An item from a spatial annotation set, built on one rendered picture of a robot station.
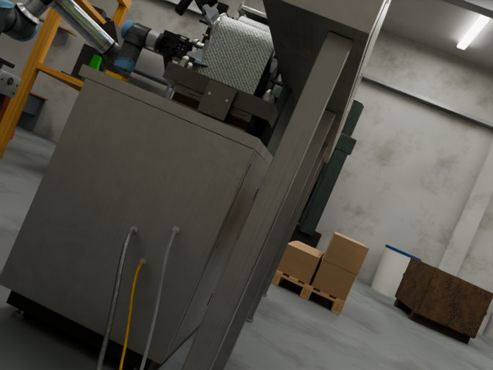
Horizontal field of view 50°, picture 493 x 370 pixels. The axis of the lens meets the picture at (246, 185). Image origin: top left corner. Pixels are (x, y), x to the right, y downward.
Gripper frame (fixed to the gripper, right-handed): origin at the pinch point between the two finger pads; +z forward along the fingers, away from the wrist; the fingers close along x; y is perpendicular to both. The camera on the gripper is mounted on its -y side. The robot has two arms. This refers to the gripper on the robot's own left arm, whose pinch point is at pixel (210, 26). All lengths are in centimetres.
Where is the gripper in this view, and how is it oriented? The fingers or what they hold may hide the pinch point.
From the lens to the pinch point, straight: 218.9
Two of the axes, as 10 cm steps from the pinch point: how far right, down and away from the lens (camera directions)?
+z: 4.5, 8.9, -1.0
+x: 1.2, 0.5, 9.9
